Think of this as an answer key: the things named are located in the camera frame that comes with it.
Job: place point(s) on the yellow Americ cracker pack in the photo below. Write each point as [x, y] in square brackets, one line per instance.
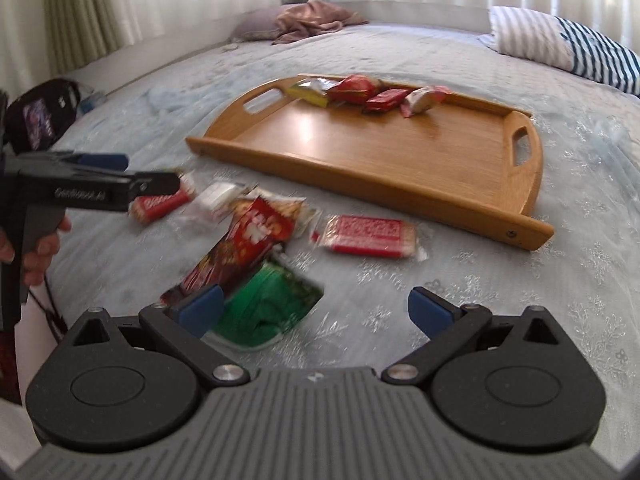
[315, 91]

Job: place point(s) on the striped pillow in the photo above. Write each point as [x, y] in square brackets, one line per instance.
[563, 44]

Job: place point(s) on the gold snack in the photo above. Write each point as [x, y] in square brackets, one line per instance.
[148, 209]

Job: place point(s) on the white pink pastry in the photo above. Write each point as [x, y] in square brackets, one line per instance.
[214, 203]

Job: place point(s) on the red foil snack bar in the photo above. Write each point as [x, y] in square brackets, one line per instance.
[386, 100]

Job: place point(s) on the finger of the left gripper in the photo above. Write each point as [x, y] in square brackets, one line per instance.
[153, 183]
[102, 162]

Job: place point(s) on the light blue lace bedspread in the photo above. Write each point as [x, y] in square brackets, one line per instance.
[586, 275]

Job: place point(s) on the long red chocolate wafer bar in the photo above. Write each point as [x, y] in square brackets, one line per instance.
[250, 237]

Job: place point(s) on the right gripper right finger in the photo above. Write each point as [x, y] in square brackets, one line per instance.
[451, 331]

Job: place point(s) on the pink crumpled blanket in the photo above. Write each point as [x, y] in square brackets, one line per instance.
[313, 18]

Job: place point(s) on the person left hand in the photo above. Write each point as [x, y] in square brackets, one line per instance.
[36, 263]

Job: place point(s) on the red clear biscuit pack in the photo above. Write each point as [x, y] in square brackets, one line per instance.
[367, 236]

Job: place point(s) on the black bag on floor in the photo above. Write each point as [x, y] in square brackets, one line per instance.
[35, 121]

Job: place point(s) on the purple pillow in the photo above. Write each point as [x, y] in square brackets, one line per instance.
[259, 25]

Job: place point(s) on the brown almond snack pack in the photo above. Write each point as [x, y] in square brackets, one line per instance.
[296, 208]

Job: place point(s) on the wooden serving tray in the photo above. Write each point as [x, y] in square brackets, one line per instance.
[469, 163]

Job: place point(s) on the green snack packet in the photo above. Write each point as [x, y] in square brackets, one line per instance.
[266, 307]

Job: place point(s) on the red pillow snack bag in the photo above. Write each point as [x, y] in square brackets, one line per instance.
[355, 89]

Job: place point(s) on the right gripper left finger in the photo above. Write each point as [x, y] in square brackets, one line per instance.
[177, 331]

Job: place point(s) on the red white small snack packet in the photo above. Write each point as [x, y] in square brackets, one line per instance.
[423, 99]

